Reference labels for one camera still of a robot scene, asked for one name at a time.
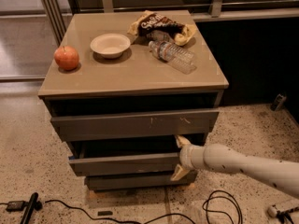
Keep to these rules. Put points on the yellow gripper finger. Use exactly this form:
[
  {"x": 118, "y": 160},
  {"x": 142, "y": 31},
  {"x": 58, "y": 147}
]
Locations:
[
  {"x": 182, "y": 141},
  {"x": 179, "y": 173}
]

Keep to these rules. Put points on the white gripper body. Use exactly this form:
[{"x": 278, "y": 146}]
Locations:
[{"x": 185, "y": 157}]

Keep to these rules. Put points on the grey drawer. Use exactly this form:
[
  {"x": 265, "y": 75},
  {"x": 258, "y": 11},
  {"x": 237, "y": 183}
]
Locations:
[
  {"x": 131, "y": 181},
  {"x": 140, "y": 124},
  {"x": 97, "y": 161}
]

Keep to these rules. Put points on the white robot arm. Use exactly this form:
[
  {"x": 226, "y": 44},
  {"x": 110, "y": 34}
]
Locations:
[{"x": 277, "y": 174}]

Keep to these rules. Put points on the grey drawer cabinet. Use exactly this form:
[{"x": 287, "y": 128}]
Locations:
[{"x": 135, "y": 82}]

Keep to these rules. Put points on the grey bottom drawer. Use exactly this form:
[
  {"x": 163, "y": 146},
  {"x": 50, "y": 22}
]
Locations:
[{"x": 131, "y": 181}]

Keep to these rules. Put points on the grey top drawer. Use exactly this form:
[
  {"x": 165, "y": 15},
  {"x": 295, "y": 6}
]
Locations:
[{"x": 140, "y": 124}]

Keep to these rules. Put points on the clear plastic water bottle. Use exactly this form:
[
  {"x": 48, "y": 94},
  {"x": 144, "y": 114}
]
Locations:
[{"x": 173, "y": 55}]

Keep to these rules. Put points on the small black floor block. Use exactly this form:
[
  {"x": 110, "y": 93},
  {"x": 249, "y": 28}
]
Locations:
[{"x": 104, "y": 213}]

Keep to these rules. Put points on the white power strip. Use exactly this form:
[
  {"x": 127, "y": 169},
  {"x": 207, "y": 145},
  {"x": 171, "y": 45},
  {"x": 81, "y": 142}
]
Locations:
[{"x": 288, "y": 206}]

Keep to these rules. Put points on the blue tape piece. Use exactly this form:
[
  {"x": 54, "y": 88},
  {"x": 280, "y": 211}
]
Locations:
[{"x": 70, "y": 158}]

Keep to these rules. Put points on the white paper bowl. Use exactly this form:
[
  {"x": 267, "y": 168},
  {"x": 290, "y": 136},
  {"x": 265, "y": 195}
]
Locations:
[{"x": 110, "y": 46}]

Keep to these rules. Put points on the brown chip bag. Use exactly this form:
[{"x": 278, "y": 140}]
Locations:
[{"x": 157, "y": 27}]

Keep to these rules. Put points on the red apple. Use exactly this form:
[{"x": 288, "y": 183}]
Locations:
[{"x": 66, "y": 57}]

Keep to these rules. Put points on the black bar tool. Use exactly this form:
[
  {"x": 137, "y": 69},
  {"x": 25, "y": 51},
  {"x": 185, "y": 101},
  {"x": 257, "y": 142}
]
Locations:
[{"x": 33, "y": 205}]

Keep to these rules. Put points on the black power adapter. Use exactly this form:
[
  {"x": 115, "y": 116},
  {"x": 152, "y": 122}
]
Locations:
[{"x": 15, "y": 206}]

